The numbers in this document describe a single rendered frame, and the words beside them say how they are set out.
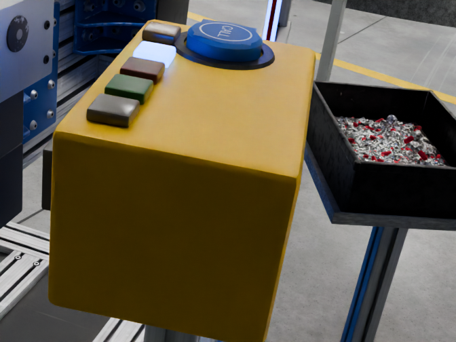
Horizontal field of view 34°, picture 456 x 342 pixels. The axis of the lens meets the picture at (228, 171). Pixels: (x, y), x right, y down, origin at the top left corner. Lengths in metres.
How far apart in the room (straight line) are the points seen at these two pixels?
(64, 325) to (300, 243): 0.93
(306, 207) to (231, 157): 2.12
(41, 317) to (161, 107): 1.23
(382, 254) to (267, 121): 0.55
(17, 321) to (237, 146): 1.25
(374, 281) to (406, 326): 1.15
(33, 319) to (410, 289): 1.10
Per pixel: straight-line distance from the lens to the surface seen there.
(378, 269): 0.87
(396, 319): 2.03
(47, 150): 0.31
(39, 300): 1.57
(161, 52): 0.36
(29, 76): 0.75
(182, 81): 0.35
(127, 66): 0.34
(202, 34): 0.38
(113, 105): 0.30
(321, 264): 2.15
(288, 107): 0.34
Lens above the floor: 1.20
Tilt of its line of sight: 28 degrees down
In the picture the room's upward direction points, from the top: 9 degrees clockwise
